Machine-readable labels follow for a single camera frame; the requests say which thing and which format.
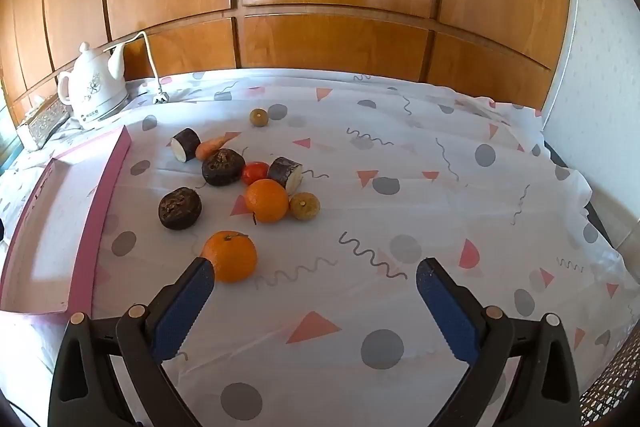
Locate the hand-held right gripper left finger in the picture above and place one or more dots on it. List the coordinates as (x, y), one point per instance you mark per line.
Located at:
(182, 307)

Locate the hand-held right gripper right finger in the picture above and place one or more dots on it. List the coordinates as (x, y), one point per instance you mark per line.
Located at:
(447, 312)

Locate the orange with green stem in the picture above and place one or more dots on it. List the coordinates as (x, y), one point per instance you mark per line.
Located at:
(232, 257)

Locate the round black radish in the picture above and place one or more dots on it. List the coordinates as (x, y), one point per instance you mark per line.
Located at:
(180, 209)
(223, 168)

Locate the red tomato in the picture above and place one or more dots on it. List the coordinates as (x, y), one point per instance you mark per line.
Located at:
(254, 173)

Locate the small brown round fruit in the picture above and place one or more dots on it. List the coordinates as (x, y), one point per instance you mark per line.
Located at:
(305, 206)
(259, 117)

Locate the pink tray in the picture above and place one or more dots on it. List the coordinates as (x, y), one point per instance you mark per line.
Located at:
(50, 217)

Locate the white patterned tablecloth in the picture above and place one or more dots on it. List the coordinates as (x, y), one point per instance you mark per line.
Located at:
(400, 207)

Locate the carrot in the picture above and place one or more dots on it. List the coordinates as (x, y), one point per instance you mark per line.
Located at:
(207, 149)

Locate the woven rattan chair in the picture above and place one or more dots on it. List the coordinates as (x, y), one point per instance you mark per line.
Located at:
(615, 382)

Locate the silver tissue box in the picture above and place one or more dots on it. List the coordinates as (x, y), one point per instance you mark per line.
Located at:
(42, 124)

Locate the white ceramic kettle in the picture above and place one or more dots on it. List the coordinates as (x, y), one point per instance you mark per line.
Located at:
(95, 87)

